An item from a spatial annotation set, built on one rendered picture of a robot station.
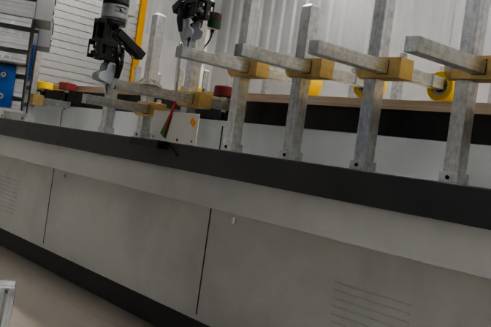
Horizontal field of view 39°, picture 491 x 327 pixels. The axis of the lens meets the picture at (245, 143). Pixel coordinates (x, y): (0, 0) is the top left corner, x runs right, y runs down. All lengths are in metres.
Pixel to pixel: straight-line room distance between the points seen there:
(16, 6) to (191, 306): 1.40
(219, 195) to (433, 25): 8.25
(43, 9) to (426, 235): 0.93
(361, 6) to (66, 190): 8.06
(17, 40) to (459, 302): 1.16
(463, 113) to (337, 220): 0.42
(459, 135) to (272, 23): 10.48
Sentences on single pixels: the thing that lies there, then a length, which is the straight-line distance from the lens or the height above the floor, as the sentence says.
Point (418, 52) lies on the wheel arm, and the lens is 1.32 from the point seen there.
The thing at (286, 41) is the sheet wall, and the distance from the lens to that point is 11.58.
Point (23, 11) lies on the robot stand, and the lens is 1.42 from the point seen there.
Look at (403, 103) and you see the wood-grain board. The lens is 1.88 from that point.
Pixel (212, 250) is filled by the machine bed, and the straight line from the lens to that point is 2.40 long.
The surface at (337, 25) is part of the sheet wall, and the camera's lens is 10.99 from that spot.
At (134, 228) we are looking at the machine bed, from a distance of 2.81.
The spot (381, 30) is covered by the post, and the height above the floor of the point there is 1.04.
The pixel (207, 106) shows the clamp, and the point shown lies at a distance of 2.17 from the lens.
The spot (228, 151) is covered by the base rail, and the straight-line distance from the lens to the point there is 1.99.
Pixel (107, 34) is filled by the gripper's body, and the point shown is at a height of 0.98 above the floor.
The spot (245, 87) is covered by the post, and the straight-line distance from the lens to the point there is 2.04.
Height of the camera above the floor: 0.71
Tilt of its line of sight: 1 degrees up
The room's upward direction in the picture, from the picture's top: 8 degrees clockwise
